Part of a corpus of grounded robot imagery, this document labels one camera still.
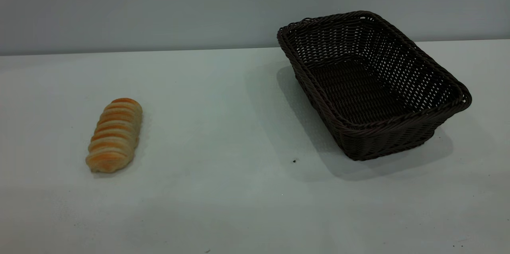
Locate ridged golden bread loaf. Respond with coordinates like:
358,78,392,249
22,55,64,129
85,98,143,173

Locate dark brown wicker basket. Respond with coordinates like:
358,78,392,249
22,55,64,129
277,11,473,161

